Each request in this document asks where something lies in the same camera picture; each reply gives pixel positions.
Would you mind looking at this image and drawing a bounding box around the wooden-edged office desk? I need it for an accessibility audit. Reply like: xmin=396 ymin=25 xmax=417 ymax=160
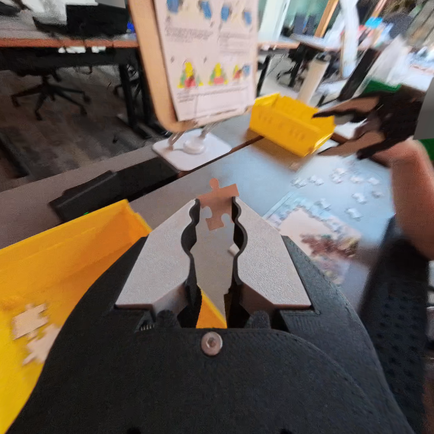
xmin=0 ymin=10 xmax=150 ymax=136

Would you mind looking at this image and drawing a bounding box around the brown-backed jigsaw piece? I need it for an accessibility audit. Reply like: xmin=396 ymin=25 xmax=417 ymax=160
xmin=198 ymin=178 xmax=239 ymax=232

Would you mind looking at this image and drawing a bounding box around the group of puzzle pieces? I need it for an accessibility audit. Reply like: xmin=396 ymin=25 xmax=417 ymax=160
xmin=290 ymin=163 xmax=385 ymax=221

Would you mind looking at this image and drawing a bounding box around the black office chair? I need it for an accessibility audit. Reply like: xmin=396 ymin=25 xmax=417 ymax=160
xmin=10 ymin=64 xmax=92 ymax=120

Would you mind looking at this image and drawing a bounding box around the wooden board with white sheet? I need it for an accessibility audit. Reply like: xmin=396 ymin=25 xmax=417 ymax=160
xmin=315 ymin=0 xmax=361 ymax=80

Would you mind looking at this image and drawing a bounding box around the partly assembled jigsaw puzzle board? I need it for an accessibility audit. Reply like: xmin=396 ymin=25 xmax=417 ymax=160
xmin=263 ymin=193 xmax=363 ymax=285

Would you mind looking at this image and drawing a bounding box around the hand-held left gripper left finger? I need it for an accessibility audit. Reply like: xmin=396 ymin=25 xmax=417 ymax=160
xmin=115 ymin=199 xmax=204 ymax=328

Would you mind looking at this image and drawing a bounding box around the small green plastic bin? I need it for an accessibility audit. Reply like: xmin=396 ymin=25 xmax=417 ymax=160
xmin=366 ymin=79 xmax=402 ymax=95

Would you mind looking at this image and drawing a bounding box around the black mesh chair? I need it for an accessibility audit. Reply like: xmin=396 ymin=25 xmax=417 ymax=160
xmin=358 ymin=217 xmax=434 ymax=434

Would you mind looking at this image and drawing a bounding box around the pale jigsaw piece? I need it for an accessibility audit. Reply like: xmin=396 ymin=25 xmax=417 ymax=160
xmin=22 ymin=324 xmax=63 ymax=367
xmin=12 ymin=303 xmax=50 ymax=340

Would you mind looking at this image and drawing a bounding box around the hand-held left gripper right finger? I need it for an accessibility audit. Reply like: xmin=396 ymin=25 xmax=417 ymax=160
xmin=225 ymin=197 xmax=312 ymax=328

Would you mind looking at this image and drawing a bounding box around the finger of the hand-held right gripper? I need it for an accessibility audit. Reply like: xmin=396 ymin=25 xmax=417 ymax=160
xmin=318 ymin=130 xmax=385 ymax=160
xmin=312 ymin=97 xmax=380 ymax=124

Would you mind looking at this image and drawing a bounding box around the yellow plastic bin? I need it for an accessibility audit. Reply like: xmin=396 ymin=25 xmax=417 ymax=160
xmin=0 ymin=199 xmax=227 ymax=434
xmin=248 ymin=93 xmax=337 ymax=157

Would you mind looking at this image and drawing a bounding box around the wooden board with instruction sheet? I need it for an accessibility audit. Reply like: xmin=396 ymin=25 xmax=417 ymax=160
xmin=128 ymin=0 xmax=260 ymax=133

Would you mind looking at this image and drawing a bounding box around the black computer equipment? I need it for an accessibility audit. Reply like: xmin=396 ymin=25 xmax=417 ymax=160
xmin=34 ymin=3 xmax=130 ymax=36

